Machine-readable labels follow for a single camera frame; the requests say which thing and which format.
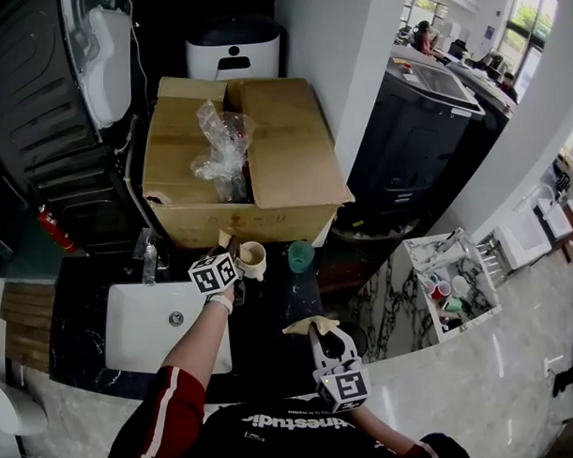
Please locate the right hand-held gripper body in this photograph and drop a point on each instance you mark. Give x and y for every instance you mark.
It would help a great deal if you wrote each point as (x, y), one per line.
(344, 387)

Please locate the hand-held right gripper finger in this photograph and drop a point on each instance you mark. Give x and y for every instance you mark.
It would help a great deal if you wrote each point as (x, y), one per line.
(316, 349)
(351, 350)

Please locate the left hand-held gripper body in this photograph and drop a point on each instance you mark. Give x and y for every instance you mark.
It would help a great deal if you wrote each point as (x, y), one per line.
(212, 274)

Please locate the beige cup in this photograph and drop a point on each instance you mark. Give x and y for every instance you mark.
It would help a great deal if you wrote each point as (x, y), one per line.
(254, 269)

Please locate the green translucent cup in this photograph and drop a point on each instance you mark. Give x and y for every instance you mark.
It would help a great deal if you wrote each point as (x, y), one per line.
(299, 259)

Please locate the person's left forearm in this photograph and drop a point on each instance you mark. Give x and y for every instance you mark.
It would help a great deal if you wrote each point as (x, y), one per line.
(198, 337)

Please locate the person's right forearm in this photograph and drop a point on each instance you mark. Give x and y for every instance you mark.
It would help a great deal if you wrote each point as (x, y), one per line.
(382, 431)

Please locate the black round bin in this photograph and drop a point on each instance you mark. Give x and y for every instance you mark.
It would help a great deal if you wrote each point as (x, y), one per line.
(361, 336)

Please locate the black marble washstand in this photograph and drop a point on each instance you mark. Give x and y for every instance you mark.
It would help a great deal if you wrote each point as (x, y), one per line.
(264, 326)

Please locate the white marble sink cabinet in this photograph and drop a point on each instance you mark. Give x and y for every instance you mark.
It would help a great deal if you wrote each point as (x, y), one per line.
(391, 307)

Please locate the chrome basin faucet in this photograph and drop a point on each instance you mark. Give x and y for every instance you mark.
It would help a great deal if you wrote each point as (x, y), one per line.
(454, 239)
(149, 256)

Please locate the person's black red-striped shirt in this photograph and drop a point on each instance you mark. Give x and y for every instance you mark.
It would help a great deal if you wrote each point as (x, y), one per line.
(298, 444)

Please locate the white rectangular sink basin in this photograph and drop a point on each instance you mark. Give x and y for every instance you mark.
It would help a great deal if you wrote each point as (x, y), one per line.
(137, 326)

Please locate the clear plastic bag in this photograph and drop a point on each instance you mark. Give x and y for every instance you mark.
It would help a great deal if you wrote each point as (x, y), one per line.
(221, 150)

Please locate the red mug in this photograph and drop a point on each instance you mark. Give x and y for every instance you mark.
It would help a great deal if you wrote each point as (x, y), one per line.
(441, 291)

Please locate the mint green mug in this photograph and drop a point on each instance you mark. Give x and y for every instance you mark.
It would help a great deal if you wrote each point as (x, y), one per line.
(453, 305)

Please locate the brown cardboard box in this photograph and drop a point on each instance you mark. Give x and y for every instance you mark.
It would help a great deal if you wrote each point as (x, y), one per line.
(289, 148)

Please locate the round dark tray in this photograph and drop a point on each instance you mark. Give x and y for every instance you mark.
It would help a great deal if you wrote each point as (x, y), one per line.
(375, 229)

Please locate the white mug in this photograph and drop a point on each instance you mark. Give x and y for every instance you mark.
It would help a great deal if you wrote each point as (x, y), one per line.
(460, 286)

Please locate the black ribbed metal appliance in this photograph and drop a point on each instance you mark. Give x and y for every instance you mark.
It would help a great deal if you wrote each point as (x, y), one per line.
(85, 202)

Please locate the red fire extinguisher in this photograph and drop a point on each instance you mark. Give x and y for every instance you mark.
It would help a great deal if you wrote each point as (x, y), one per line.
(56, 229)

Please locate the chrome towel rack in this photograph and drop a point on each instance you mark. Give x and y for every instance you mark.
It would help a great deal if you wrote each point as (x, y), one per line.
(492, 261)

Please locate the dark stone platform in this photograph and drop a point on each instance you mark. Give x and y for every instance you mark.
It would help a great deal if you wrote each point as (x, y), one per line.
(36, 261)

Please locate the wooden pallet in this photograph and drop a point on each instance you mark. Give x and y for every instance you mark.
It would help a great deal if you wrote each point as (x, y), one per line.
(27, 327)

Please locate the white display basin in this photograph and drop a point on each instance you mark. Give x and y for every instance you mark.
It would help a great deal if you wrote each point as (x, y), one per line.
(523, 245)
(556, 216)

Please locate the white appliance with black lid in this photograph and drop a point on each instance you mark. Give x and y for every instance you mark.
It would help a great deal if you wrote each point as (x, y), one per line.
(232, 50)

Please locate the black top-load washing machine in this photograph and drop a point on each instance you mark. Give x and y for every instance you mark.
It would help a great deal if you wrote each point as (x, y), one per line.
(407, 138)

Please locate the black cloth item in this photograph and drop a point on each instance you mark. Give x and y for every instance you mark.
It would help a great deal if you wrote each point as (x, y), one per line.
(567, 381)

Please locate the white plastic device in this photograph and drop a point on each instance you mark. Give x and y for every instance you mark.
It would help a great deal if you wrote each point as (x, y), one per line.
(109, 71)

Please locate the white fixture with black slot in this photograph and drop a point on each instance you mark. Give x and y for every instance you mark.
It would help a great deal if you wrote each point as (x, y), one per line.
(13, 406)

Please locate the grey ribbed metal appliance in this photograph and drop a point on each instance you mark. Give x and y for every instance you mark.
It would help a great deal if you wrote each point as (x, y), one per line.
(34, 73)

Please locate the blue wall sign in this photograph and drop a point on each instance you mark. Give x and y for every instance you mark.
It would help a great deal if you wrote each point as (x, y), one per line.
(490, 32)

